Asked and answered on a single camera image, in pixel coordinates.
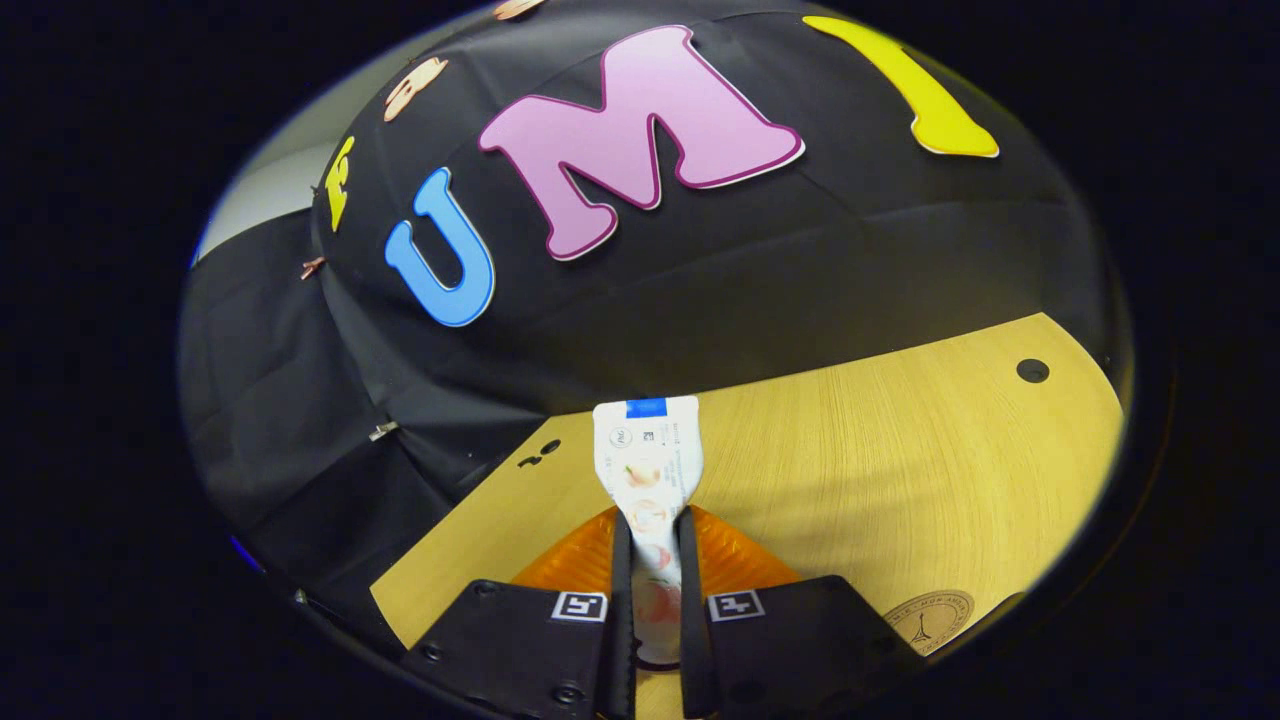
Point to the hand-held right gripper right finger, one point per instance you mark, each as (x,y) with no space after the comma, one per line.
(692,650)

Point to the silver cloth clip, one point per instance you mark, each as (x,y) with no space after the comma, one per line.
(383,431)

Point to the copper cloth clip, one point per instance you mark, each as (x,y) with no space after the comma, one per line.
(312,267)

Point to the round cork coaster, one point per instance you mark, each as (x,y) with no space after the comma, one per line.
(925,620)

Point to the white toothpaste tube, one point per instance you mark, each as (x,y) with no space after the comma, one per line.
(648,470)

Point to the black backdrop cloth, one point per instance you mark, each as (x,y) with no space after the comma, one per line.
(750,270)

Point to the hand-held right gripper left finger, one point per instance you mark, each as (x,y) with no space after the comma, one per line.
(622,640)

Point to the wooden desktop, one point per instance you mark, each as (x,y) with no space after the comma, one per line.
(850,450)

